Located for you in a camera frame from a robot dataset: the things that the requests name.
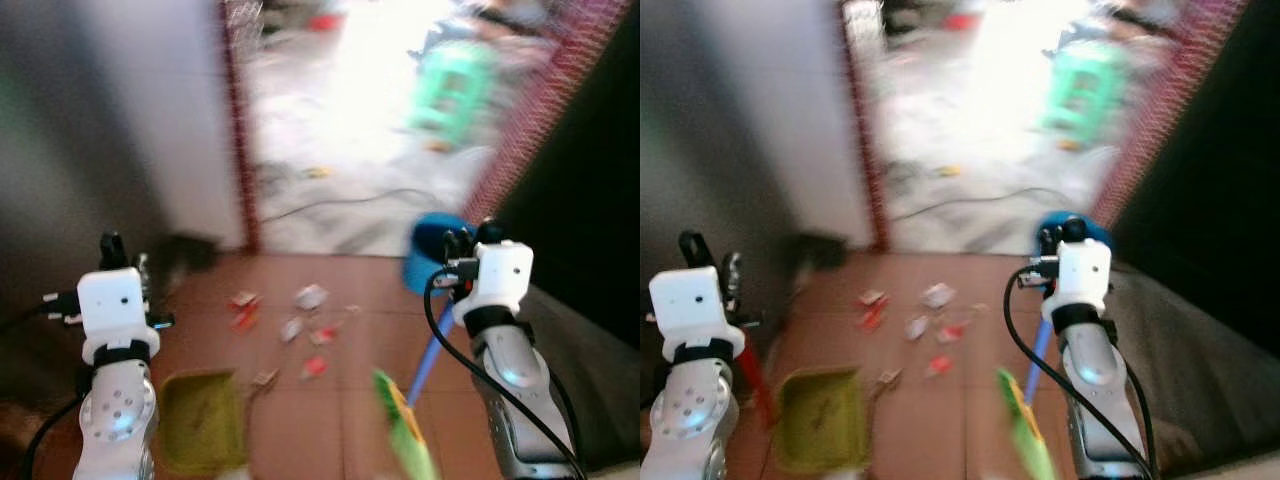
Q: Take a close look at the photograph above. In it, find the olive dustpan with red handle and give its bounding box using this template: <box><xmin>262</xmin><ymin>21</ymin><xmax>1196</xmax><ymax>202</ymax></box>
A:
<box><xmin>735</xmin><ymin>345</ymin><xmax>871</xmax><ymax>477</ymax></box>
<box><xmin>158</xmin><ymin>369</ymin><xmax>251</xmax><ymax>477</ymax></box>

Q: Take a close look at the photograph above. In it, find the green broom with blue handle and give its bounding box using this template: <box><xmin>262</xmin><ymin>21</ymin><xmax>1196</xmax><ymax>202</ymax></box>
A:
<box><xmin>372</xmin><ymin>297</ymin><xmax>463</xmax><ymax>480</ymax></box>
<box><xmin>995</xmin><ymin>315</ymin><xmax>1059</xmax><ymax>480</ymax></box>

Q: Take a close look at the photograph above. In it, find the blue plastic bucket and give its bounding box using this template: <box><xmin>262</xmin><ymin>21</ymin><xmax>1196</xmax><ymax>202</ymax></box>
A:
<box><xmin>1035</xmin><ymin>210</ymin><xmax>1114</xmax><ymax>253</ymax></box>
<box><xmin>402</xmin><ymin>212</ymin><xmax>471</xmax><ymax>297</ymax></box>

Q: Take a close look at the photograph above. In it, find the green plastic stool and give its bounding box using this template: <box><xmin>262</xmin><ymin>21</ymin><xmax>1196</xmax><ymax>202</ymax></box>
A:
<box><xmin>408</xmin><ymin>42</ymin><xmax>501</xmax><ymax>151</ymax></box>
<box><xmin>1040</xmin><ymin>40</ymin><xmax>1131</xmax><ymax>147</ymax></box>

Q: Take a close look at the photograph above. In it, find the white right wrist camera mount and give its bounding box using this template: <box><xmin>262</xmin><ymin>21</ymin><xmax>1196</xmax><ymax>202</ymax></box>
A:
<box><xmin>1040</xmin><ymin>238</ymin><xmax>1114</xmax><ymax>323</ymax></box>
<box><xmin>452</xmin><ymin>240</ymin><xmax>535</xmax><ymax>326</ymax></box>

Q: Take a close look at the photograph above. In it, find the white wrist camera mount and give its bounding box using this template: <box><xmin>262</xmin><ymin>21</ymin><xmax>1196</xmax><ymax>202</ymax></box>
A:
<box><xmin>76</xmin><ymin>266</ymin><xmax>159</xmax><ymax>365</ymax></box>
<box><xmin>648</xmin><ymin>265</ymin><xmax>746</xmax><ymax>363</ymax></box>
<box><xmin>1040</xmin><ymin>238</ymin><xmax>1114</xmax><ymax>323</ymax></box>
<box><xmin>452</xmin><ymin>240</ymin><xmax>535</xmax><ymax>326</ymax></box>

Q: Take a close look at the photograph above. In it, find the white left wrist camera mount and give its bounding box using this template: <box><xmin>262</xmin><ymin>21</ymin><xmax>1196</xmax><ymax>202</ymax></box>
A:
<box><xmin>648</xmin><ymin>265</ymin><xmax>746</xmax><ymax>363</ymax></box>
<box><xmin>76</xmin><ymin>266</ymin><xmax>159</xmax><ymax>365</ymax></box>

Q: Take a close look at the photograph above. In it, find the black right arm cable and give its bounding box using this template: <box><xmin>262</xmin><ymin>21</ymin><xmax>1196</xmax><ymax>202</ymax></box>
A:
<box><xmin>424</xmin><ymin>264</ymin><xmax>587</xmax><ymax>480</ymax></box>
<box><xmin>1003</xmin><ymin>262</ymin><xmax>1157</xmax><ymax>480</ymax></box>

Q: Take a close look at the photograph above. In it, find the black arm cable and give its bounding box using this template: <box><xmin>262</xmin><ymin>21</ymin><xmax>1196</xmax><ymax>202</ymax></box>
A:
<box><xmin>424</xmin><ymin>264</ymin><xmax>587</xmax><ymax>480</ymax></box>
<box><xmin>1003</xmin><ymin>262</ymin><xmax>1157</xmax><ymax>480</ymax></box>
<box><xmin>0</xmin><ymin>290</ymin><xmax>83</xmax><ymax>480</ymax></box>

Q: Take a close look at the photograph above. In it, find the thin dark ground cable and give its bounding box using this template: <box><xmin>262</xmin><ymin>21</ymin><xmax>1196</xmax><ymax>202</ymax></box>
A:
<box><xmin>890</xmin><ymin>186</ymin><xmax>1077</xmax><ymax>222</ymax></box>
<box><xmin>262</xmin><ymin>187</ymin><xmax>451</xmax><ymax>223</ymax></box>

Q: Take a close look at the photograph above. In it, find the red patterned door frame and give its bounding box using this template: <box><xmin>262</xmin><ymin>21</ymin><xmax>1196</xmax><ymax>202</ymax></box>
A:
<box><xmin>842</xmin><ymin>0</ymin><xmax>1251</xmax><ymax>254</ymax></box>
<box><xmin>220</xmin><ymin>0</ymin><xmax>631</xmax><ymax>254</ymax></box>

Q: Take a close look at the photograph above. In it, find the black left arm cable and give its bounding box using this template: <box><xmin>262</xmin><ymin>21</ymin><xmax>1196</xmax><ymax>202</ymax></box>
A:
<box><xmin>0</xmin><ymin>290</ymin><xmax>83</xmax><ymax>480</ymax></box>

